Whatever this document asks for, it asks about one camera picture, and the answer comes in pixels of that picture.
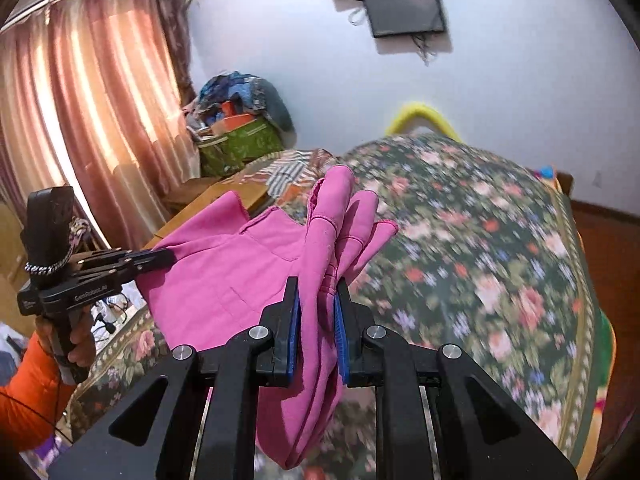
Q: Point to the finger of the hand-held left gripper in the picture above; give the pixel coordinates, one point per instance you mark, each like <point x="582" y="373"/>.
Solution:
<point x="125" y="257"/>
<point x="120" y="274"/>

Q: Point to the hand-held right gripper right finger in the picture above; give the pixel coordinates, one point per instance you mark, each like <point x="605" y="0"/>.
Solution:
<point x="342" y="340"/>

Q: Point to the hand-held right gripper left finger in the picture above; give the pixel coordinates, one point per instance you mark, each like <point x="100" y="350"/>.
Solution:
<point x="295" y="330"/>

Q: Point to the pink pants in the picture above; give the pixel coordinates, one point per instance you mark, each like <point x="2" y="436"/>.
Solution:
<point x="235" y="270"/>

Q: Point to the person's left hand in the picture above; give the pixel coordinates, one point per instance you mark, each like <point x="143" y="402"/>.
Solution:
<point x="89" y="340"/>

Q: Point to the wooden lap desk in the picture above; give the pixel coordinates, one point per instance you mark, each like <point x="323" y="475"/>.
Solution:
<point x="210" y="205"/>

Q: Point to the pink curtain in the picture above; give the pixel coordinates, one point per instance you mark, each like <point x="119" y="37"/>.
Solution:
<point x="85" y="110"/>

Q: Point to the striped cloth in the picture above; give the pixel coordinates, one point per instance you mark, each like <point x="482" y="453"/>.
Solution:
<point x="290" y="172"/>

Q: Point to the green storage box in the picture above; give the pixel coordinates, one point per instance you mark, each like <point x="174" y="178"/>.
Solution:
<point x="240" y="147"/>

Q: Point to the dark floral blanket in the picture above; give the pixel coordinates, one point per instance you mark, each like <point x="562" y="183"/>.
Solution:
<point x="475" y="240"/>

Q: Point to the pile of blue clothes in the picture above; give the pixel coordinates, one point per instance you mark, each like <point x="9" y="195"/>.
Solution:
<point x="240" y="92"/>

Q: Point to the dark patterned curtain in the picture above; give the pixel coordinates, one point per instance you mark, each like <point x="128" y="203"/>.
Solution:
<point x="177" y="35"/>

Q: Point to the yellow foam tube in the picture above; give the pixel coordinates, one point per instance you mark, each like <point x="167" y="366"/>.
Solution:
<point x="425" y="116"/>

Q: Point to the colourful bed sheet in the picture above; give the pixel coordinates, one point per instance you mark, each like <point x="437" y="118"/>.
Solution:
<point x="602" y="340"/>

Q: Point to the white wall outlet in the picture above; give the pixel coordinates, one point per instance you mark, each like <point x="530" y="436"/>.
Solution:
<point x="597" y="178"/>

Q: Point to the small black wall monitor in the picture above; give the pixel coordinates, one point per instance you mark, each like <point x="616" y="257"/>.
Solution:
<point x="404" y="9"/>

